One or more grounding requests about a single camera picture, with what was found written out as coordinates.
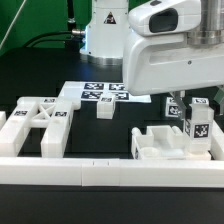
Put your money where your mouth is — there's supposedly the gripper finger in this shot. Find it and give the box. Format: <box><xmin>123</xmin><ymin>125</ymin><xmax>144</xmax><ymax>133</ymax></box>
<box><xmin>214</xmin><ymin>86</ymin><xmax>224</xmax><ymax>115</ymax></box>

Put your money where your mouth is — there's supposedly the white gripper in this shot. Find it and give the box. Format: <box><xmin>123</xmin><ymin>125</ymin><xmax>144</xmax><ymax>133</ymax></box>
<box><xmin>122</xmin><ymin>0</ymin><xmax>224</xmax><ymax>120</ymax></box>

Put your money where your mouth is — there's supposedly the white chair seat part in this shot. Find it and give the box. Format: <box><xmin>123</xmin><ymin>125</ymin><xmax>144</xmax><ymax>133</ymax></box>
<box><xmin>130</xmin><ymin>125</ymin><xmax>212</xmax><ymax>162</ymax></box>

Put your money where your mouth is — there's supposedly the white tagged cube left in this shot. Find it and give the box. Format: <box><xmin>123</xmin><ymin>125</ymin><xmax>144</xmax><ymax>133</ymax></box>
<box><xmin>165</xmin><ymin>97</ymin><xmax>179</xmax><ymax>118</ymax></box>

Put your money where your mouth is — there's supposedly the white tagged cube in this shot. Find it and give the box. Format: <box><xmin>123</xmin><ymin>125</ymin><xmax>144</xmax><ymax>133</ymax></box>
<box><xmin>165</xmin><ymin>97</ymin><xmax>179</xmax><ymax>118</ymax></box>
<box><xmin>192</xmin><ymin>97</ymin><xmax>209</xmax><ymax>105</ymax></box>

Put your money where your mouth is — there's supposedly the white tagged cube right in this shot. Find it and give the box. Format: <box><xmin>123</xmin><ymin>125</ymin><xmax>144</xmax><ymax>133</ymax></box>
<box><xmin>192</xmin><ymin>97</ymin><xmax>209</xmax><ymax>105</ymax></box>

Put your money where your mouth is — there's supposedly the white U-shaped fence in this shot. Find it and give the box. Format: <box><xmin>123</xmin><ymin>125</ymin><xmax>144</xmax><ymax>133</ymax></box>
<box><xmin>0</xmin><ymin>110</ymin><xmax>224</xmax><ymax>188</ymax></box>

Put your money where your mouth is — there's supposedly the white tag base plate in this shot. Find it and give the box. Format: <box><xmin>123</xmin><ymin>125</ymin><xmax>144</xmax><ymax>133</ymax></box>
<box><xmin>59</xmin><ymin>81</ymin><xmax>151</xmax><ymax>103</ymax></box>

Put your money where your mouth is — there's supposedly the black cable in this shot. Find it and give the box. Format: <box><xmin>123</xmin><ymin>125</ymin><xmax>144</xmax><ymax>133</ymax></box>
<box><xmin>24</xmin><ymin>29</ymin><xmax>87</xmax><ymax>48</ymax></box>

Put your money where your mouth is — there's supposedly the white chair back frame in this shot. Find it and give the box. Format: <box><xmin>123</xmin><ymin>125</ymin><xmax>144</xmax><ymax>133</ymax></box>
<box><xmin>0</xmin><ymin>97</ymin><xmax>81</xmax><ymax>158</ymax></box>

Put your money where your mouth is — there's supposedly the white cord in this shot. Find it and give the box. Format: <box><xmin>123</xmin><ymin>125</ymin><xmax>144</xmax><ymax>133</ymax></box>
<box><xmin>0</xmin><ymin>0</ymin><xmax>28</xmax><ymax>51</ymax></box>

